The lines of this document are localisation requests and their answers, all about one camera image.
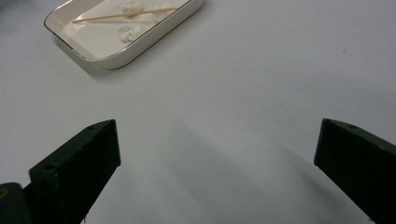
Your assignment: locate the white marshmallow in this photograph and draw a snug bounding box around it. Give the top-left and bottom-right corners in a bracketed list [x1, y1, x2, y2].
[118, 25, 141, 44]
[120, 0, 145, 15]

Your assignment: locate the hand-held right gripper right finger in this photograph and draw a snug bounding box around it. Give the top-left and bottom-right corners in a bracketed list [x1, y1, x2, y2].
[313, 118, 396, 224]

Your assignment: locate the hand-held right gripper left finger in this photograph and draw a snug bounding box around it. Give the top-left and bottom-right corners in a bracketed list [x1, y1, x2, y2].
[22, 119, 121, 224]

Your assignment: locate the thin bamboo skewer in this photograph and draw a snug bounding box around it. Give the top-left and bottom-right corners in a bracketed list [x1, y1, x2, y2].
[71, 7, 178, 24]

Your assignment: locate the white rectangular tray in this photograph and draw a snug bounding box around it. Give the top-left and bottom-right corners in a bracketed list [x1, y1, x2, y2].
[43, 0, 205, 71]

